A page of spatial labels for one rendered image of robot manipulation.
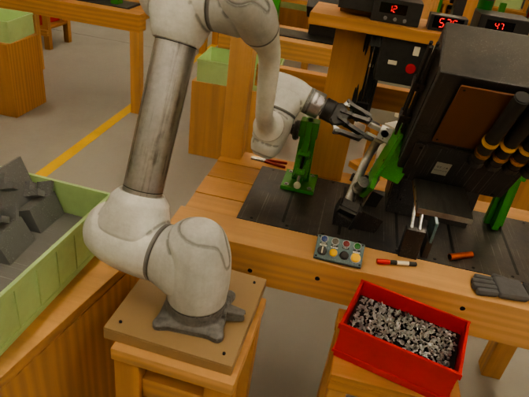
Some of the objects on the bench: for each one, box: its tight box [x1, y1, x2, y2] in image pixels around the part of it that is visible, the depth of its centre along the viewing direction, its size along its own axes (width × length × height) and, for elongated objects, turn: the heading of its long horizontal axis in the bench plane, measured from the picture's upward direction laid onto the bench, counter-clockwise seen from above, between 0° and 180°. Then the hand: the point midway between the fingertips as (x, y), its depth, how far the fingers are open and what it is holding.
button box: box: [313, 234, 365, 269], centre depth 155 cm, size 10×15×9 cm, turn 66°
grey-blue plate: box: [420, 216, 438, 258], centre depth 161 cm, size 10×2×14 cm, turn 156°
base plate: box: [236, 166, 529, 283], centre depth 180 cm, size 42×110×2 cm, turn 66°
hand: (376, 133), depth 166 cm, fingers closed on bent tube, 3 cm apart
